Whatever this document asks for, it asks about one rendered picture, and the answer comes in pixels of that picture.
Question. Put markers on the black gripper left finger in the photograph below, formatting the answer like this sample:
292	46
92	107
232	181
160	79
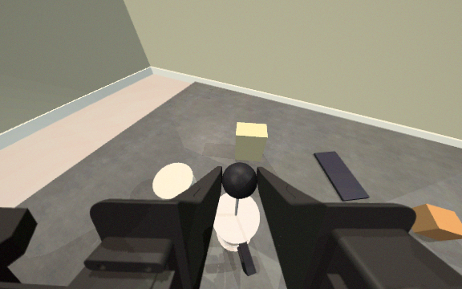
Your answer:
187	219

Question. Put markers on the pale yellow block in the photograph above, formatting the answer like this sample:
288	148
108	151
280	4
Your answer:
250	141

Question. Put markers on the orange block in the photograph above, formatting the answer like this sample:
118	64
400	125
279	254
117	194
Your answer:
437	223

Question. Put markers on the cream cylinder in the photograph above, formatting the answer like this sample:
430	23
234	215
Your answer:
172	180

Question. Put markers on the dark grey flat rectangular slab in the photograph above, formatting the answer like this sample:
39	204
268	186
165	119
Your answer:
345	184

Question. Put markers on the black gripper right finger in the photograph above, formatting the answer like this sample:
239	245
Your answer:
301	225

